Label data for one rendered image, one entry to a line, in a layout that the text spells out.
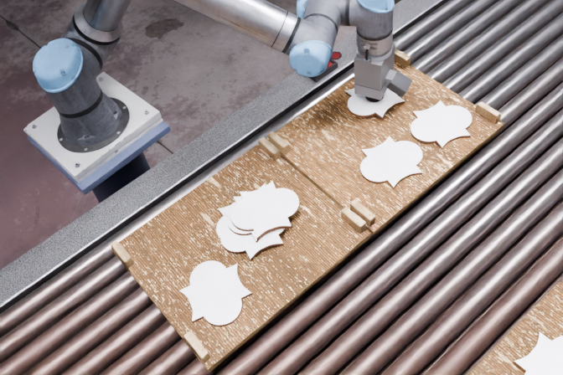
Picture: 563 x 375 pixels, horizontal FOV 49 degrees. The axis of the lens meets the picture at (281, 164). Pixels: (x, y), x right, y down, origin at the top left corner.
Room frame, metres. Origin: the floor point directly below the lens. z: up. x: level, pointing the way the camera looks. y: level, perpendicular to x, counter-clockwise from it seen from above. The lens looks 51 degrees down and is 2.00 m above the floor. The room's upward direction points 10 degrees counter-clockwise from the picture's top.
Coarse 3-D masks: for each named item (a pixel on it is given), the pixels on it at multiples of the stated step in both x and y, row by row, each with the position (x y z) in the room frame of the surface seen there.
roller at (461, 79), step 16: (560, 0) 1.28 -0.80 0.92; (544, 16) 1.23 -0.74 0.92; (512, 32) 1.19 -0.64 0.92; (528, 32) 1.19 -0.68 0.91; (496, 48) 1.14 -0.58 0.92; (512, 48) 1.15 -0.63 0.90; (480, 64) 1.09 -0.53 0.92; (448, 80) 1.06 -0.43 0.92; (464, 80) 1.05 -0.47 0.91; (144, 320) 0.57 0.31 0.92; (160, 320) 0.57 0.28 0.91; (112, 336) 0.55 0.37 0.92; (128, 336) 0.54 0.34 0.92; (144, 336) 0.55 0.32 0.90; (96, 352) 0.52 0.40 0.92; (112, 352) 0.52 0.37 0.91; (80, 368) 0.50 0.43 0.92; (96, 368) 0.49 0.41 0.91
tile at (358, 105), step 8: (352, 96) 1.03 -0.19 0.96; (360, 96) 1.02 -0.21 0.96; (384, 96) 1.01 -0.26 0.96; (392, 96) 1.00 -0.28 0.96; (352, 104) 1.00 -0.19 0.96; (360, 104) 1.00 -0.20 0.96; (368, 104) 0.99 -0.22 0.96; (376, 104) 0.99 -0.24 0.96; (384, 104) 0.99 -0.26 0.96; (392, 104) 0.98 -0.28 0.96; (400, 104) 0.98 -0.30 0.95; (352, 112) 0.98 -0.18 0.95; (360, 112) 0.97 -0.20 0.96; (368, 112) 0.97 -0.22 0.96; (376, 112) 0.96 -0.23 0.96; (384, 112) 0.96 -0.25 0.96
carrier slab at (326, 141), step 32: (416, 96) 1.01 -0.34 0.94; (448, 96) 0.99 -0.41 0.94; (288, 128) 0.98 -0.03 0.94; (320, 128) 0.96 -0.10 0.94; (352, 128) 0.95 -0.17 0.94; (384, 128) 0.93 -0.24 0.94; (480, 128) 0.88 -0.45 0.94; (288, 160) 0.89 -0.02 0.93; (320, 160) 0.87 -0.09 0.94; (352, 160) 0.85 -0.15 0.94; (448, 160) 0.81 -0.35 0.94; (352, 192) 0.77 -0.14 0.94; (384, 192) 0.76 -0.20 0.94; (416, 192) 0.74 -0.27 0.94; (384, 224) 0.68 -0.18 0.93
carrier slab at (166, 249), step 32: (256, 160) 0.90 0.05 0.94; (192, 192) 0.85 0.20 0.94; (224, 192) 0.83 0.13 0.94; (320, 192) 0.78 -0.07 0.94; (160, 224) 0.77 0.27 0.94; (192, 224) 0.76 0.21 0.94; (320, 224) 0.70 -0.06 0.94; (160, 256) 0.70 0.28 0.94; (192, 256) 0.68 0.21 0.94; (224, 256) 0.67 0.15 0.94; (256, 256) 0.66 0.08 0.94; (288, 256) 0.64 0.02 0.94; (320, 256) 0.63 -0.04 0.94; (160, 288) 0.62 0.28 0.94; (256, 288) 0.59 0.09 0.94; (288, 288) 0.57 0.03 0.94; (256, 320) 0.52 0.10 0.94; (224, 352) 0.47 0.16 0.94
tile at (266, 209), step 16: (240, 192) 0.80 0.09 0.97; (256, 192) 0.79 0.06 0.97; (272, 192) 0.78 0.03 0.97; (288, 192) 0.77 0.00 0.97; (240, 208) 0.75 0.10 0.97; (256, 208) 0.75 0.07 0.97; (272, 208) 0.74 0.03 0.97; (288, 208) 0.73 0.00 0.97; (240, 224) 0.71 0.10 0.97; (256, 224) 0.71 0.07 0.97; (272, 224) 0.70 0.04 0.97; (288, 224) 0.69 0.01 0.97
